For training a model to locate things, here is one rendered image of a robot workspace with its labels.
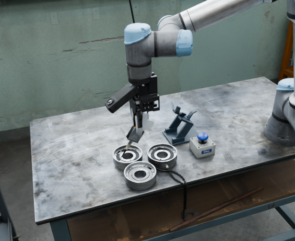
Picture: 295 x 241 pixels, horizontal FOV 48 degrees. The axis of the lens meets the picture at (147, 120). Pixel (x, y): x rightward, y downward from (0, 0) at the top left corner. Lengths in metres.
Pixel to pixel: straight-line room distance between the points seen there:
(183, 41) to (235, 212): 0.75
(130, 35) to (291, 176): 1.00
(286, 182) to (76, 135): 0.91
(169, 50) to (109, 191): 0.48
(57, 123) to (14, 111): 1.36
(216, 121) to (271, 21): 1.97
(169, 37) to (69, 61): 1.77
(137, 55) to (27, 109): 1.94
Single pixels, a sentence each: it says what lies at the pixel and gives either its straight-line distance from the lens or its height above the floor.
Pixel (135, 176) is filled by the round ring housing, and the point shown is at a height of 0.81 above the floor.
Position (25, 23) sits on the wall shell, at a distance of 2.55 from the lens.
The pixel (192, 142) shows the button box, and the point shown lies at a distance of 1.21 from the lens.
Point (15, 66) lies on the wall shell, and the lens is 2.65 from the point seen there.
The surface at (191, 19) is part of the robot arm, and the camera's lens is 1.06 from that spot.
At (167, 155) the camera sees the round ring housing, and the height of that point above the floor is 0.82.
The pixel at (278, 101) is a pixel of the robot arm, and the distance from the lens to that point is 1.29.
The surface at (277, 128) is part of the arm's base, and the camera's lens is 1.32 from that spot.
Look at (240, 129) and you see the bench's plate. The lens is 1.39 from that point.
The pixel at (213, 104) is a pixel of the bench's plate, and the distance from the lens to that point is 1.54.
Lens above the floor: 1.55
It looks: 32 degrees down
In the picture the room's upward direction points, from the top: 2 degrees counter-clockwise
